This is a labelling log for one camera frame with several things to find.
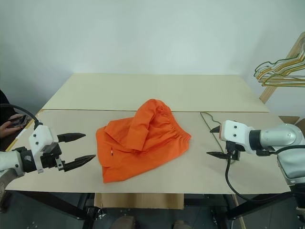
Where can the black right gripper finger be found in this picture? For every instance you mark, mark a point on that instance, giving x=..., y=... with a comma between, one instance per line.
x=219, y=155
x=216, y=130

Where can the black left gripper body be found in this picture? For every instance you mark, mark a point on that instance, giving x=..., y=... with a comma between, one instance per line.
x=48, y=159

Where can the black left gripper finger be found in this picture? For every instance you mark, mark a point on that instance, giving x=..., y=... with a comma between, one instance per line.
x=78, y=162
x=71, y=137

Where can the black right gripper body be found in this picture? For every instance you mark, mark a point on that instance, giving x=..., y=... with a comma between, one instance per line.
x=232, y=151

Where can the orange shorts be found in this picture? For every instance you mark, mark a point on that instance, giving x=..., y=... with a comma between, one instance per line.
x=143, y=143

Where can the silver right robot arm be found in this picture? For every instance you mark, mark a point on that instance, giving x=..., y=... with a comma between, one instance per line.
x=278, y=136

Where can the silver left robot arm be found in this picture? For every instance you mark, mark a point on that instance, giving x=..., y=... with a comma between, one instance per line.
x=9, y=159

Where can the bystander's bare hand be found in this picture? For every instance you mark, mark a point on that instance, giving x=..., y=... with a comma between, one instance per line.
x=9, y=126

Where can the brown cardboard box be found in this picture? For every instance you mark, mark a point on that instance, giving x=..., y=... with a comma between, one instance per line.
x=289, y=119

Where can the wooden clothes rack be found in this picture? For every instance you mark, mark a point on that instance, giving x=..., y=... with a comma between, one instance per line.
x=270, y=90

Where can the bystander's dark sleeve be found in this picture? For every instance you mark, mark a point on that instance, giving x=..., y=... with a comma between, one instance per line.
x=3, y=105

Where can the cardboard sheet under table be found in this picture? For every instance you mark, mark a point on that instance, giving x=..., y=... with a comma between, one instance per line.
x=140, y=200

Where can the dark rounded shoe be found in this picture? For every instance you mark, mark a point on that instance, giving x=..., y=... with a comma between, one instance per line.
x=124, y=223

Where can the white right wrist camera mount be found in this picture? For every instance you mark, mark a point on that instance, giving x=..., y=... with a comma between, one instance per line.
x=236, y=133

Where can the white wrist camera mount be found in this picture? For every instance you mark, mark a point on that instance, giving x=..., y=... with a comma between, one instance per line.
x=236, y=133
x=41, y=136

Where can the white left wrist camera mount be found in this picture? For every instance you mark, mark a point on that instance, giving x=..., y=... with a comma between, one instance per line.
x=41, y=136

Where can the black table frame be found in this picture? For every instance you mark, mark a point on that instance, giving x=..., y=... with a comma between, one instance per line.
x=59, y=202

